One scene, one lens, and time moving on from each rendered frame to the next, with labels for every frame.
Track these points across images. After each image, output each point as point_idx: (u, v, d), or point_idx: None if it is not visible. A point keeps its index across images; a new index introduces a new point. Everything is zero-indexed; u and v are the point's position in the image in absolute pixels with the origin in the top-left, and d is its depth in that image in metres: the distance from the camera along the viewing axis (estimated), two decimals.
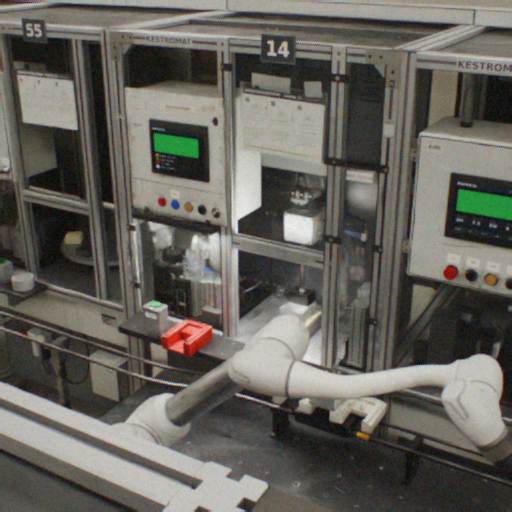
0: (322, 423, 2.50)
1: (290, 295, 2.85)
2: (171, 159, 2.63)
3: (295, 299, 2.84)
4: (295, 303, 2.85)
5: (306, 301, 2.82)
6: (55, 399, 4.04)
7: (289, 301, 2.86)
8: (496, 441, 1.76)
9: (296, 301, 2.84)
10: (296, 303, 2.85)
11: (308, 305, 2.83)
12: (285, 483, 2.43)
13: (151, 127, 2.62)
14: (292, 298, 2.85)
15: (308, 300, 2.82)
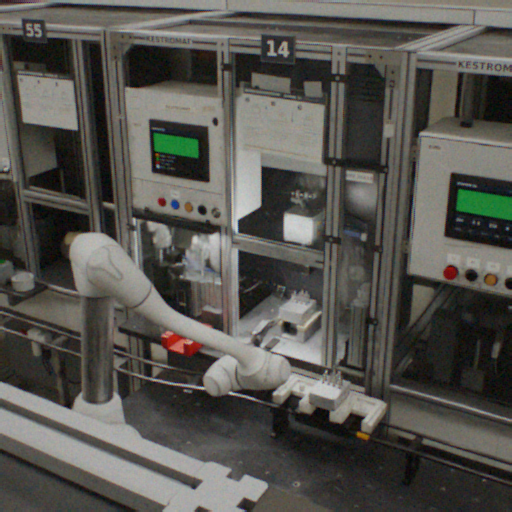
0: (322, 423, 2.50)
1: (291, 264, 2.79)
2: (171, 159, 2.63)
3: (296, 268, 2.79)
4: (296, 272, 2.79)
5: (307, 270, 2.77)
6: (55, 399, 4.04)
7: (290, 270, 2.81)
8: None
9: (297, 270, 2.79)
10: (297, 272, 2.79)
11: (309, 274, 2.77)
12: (285, 483, 2.43)
13: (151, 127, 2.62)
14: (293, 267, 2.79)
15: (309, 269, 2.76)
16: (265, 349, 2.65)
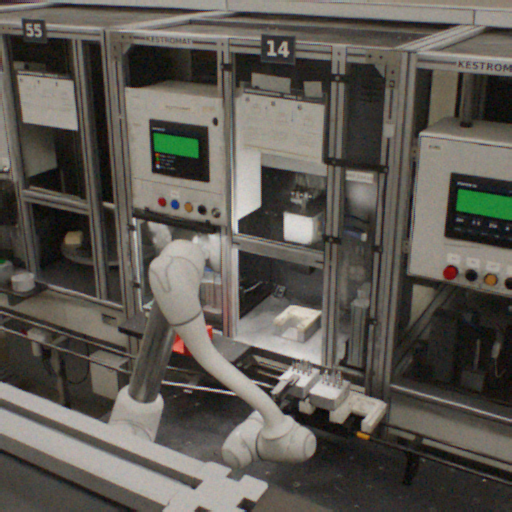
0: (322, 423, 2.50)
1: (291, 264, 2.79)
2: (171, 159, 2.63)
3: (296, 268, 2.79)
4: (296, 272, 2.79)
5: (307, 270, 2.77)
6: (55, 399, 4.04)
7: (290, 270, 2.81)
8: None
9: (297, 270, 2.79)
10: (297, 272, 2.79)
11: (309, 274, 2.77)
12: (285, 483, 2.43)
13: (151, 127, 2.62)
14: (293, 267, 2.79)
15: (309, 269, 2.76)
16: (285, 403, 2.48)
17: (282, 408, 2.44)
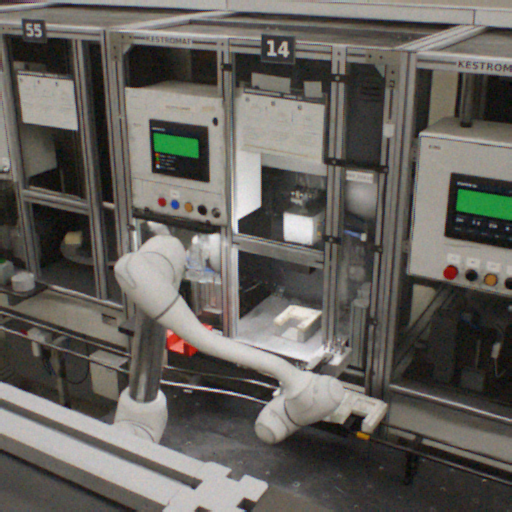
0: (322, 423, 2.49)
1: (291, 264, 2.79)
2: (171, 159, 2.63)
3: (296, 268, 2.79)
4: (296, 272, 2.79)
5: (307, 270, 2.77)
6: (55, 399, 4.04)
7: (290, 270, 2.81)
8: None
9: (297, 270, 2.79)
10: (297, 272, 2.79)
11: (309, 274, 2.77)
12: (285, 483, 2.43)
13: (151, 127, 2.62)
14: (293, 267, 2.79)
15: (309, 269, 2.76)
16: None
17: None
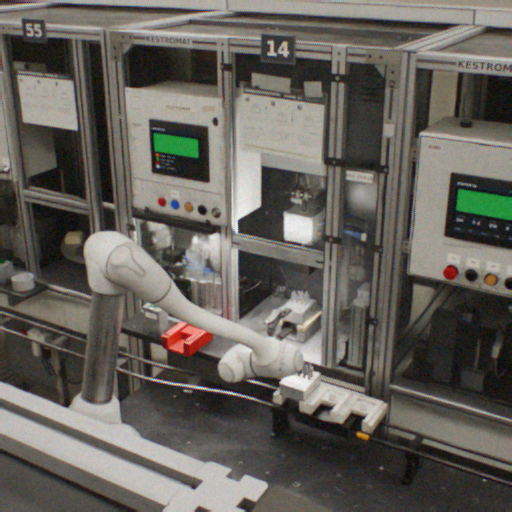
0: (322, 423, 2.49)
1: (291, 264, 2.79)
2: (171, 159, 2.63)
3: (296, 268, 2.79)
4: (296, 272, 2.79)
5: (307, 270, 2.77)
6: (55, 399, 4.04)
7: (290, 270, 2.81)
8: None
9: (297, 270, 2.79)
10: (297, 272, 2.79)
11: (309, 274, 2.77)
12: (285, 483, 2.43)
13: (151, 127, 2.62)
14: (293, 267, 2.79)
15: (309, 269, 2.76)
16: (277, 338, 2.72)
17: None
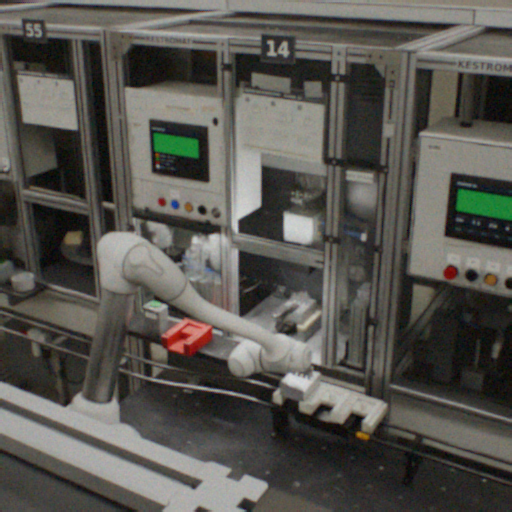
0: (322, 423, 2.49)
1: (291, 264, 2.79)
2: (171, 159, 2.63)
3: (296, 268, 2.79)
4: (296, 272, 2.79)
5: (307, 270, 2.77)
6: (55, 399, 4.04)
7: (290, 270, 2.81)
8: None
9: (297, 270, 2.79)
10: (297, 272, 2.79)
11: (309, 274, 2.77)
12: (285, 483, 2.43)
13: (151, 127, 2.62)
14: (293, 267, 2.79)
15: (309, 269, 2.76)
16: (285, 328, 2.78)
17: (282, 331, 2.74)
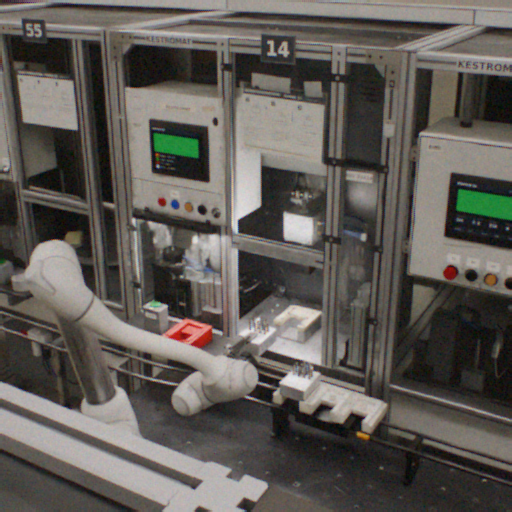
0: (322, 423, 2.49)
1: (291, 264, 2.79)
2: (171, 159, 2.63)
3: (296, 268, 2.79)
4: (296, 272, 2.79)
5: (307, 270, 2.77)
6: (55, 399, 4.04)
7: (290, 270, 2.81)
8: None
9: (297, 270, 2.79)
10: (297, 272, 2.79)
11: (309, 274, 2.77)
12: (285, 483, 2.43)
13: (151, 127, 2.62)
14: (293, 267, 2.79)
15: (309, 269, 2.76)
16: (241, 359, 2.51)
17: None
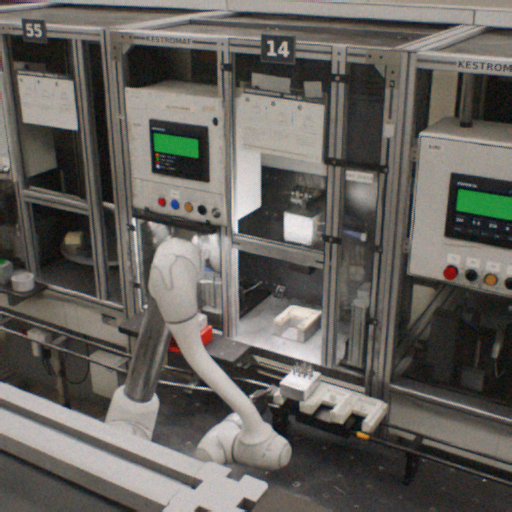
0: (322, 423, 2.49)
1: (291, 264, 2.79)
2: (171, 159, 2.63)
3: (296, 268, 2.79)
4: (296, 272, 2.79)
5: (307, 270, 2.77)
6: (55, 399, 4.04)
7: (290, 270, 2.81)
8: None
9: (297, 270, 2.79)
10: (297, 272, 2.79)
11: (309, 274, 2.77)
12: (285, 483, 2.43)
13: (151, 127, 2.62)
14: (293, 267, 2.79)
15: (309, 269, 2.76)
16: (262, 403, 2.51)
17: (259, 410, 2.47)
